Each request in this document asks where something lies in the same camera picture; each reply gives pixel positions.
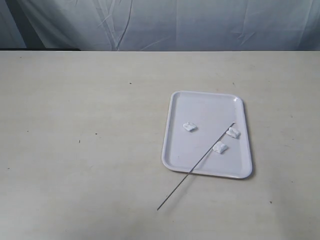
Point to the thin metal skewer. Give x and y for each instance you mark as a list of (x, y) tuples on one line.
[(193, 168)]

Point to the white rectangular plastic tray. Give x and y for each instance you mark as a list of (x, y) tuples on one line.
[(212, 113)]

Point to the grey wrinkled backdrop curtain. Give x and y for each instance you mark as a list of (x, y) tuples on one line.
[(160, 25)]

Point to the white marshmallow handle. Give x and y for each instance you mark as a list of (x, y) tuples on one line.
[(233, 132)]

